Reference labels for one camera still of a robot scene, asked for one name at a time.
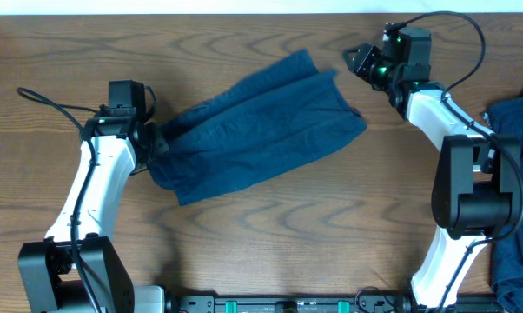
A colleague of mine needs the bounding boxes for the dark blue shorts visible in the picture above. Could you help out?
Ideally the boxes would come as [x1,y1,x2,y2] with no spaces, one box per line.
[149,50,367,205]

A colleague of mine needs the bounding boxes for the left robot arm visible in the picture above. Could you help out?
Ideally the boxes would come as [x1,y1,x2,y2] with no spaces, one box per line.
[17,80,167,313]

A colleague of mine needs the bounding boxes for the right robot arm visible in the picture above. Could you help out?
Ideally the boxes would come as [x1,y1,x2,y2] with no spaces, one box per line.
[342,24,523,312]

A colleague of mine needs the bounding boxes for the pile of blue clothes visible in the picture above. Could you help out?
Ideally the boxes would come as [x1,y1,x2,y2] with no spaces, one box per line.
[480,77,523,313]

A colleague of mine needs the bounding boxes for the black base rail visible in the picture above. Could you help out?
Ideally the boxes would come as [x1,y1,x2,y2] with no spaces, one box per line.
[169,294,501,313]

